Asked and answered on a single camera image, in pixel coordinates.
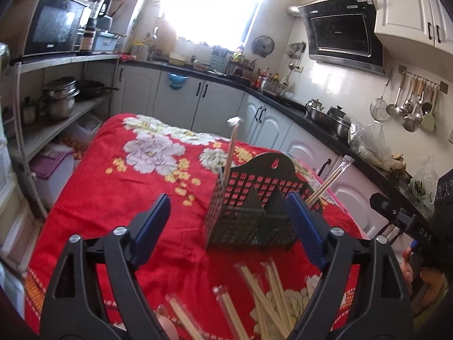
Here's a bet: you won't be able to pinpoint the yellow plastic container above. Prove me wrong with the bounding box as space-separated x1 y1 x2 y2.
130 41 149 61

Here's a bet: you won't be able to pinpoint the wire strainer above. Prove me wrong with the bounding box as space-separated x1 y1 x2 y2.
370 74 393 121

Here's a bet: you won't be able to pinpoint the wooden cutting board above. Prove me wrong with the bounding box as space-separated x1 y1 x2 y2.
156 18 178 55

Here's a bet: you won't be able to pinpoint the clear plastic bag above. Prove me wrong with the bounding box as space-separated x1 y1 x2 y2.
349 120 386 165

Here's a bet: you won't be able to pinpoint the person's right hand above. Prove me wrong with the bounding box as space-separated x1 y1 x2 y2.
401 248 447 321

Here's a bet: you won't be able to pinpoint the small hanging utensils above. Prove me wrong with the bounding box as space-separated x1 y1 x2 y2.
287 42 307 71

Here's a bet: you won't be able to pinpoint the row of hanging ladles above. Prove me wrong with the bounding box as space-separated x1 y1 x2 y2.
386 74 441 133

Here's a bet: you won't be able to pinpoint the metal shelf unit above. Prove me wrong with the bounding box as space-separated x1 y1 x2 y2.
7 53 121 220

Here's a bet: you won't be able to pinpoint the clear plastic container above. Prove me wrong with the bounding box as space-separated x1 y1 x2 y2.
76 113 103 139

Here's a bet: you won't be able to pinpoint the ginger root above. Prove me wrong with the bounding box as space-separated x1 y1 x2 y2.
389 153 411 179

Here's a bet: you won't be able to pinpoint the person's left hand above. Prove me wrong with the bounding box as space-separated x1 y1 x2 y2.
155 305 179 340

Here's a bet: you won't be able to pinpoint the white plastic drawers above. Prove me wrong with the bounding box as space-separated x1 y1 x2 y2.
0 138 46 277

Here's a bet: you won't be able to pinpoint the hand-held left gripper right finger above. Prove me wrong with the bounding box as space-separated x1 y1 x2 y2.
285 191 416 340

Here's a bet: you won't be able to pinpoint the black frying pan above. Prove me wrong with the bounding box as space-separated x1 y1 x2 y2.
76 80 119 100

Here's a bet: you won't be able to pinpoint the kitchen window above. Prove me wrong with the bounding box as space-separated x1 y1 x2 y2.
159 0 270 52

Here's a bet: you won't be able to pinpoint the red floral tablecloth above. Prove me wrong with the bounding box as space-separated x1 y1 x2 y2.
25 113 365 340

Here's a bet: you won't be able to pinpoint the black blender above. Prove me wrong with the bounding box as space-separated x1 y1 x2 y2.
85 0 113 32

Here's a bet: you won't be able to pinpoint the steel teapot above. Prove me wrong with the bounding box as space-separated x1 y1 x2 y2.
305 98 324 116

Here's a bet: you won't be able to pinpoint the pile of chopsticks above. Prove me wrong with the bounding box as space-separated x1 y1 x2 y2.
166 260 321 340

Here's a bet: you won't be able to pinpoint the brown food jar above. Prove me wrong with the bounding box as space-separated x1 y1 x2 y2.
79 28 97 56

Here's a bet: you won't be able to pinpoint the small wall fan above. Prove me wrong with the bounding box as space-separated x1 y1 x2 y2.
251 35 275 58

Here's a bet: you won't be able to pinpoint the stacked steel pots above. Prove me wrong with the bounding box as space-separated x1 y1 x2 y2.
39 77 80 120

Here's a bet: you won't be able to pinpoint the condiment bottles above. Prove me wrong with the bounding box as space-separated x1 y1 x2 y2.
253 67 289 89

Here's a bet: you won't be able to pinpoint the chopstick pair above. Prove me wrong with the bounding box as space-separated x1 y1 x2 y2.
224 118 243 185
305 155 354 206

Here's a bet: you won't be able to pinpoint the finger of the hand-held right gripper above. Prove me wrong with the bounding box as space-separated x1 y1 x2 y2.
369 192 416 225
375 220 405 245

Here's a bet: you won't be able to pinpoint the black range hood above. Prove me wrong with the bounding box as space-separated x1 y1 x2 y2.
287 0 384 76

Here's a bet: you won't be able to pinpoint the black microwave oven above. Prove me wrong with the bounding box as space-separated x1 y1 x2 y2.
23 0 89 57

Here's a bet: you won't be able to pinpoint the blue plastic dish bin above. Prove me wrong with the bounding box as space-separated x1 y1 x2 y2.
93 30 123 53

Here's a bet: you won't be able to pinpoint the bag of greens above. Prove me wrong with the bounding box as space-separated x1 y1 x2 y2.
409 154 443 206

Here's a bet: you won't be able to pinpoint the blue plastic basin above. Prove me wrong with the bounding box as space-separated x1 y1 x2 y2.
167 73 188 91

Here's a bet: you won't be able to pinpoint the white lower cabinets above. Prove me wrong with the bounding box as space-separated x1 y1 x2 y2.
113 63 436 241

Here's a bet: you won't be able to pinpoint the knife block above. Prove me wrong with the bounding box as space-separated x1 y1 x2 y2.
211 46 232 73

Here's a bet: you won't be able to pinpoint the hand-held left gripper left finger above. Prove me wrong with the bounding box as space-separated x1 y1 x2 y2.
39 193 172 340

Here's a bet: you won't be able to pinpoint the white upper cabinet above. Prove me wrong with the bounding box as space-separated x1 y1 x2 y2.
374 0 453 55

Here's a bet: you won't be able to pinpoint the black lidded kettle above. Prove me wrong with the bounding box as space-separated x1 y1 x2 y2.
326 105 347 121

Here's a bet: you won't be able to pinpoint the wall utensil rail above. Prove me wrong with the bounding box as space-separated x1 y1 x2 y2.
397 65 449 91

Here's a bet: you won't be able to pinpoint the purple lidded storage box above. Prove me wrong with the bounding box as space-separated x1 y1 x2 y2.
30 149 76 209

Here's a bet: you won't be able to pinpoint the large steel pot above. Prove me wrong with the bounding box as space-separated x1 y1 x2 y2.
260 78 285 96

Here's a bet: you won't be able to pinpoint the wire dish rack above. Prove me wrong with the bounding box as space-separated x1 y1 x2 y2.
228 51 257 78

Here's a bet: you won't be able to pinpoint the black countertop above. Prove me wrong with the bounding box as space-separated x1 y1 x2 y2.
118 58 436 220

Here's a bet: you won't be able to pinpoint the black plastic utensil basket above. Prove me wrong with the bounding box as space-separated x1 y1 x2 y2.
204 152 324 252

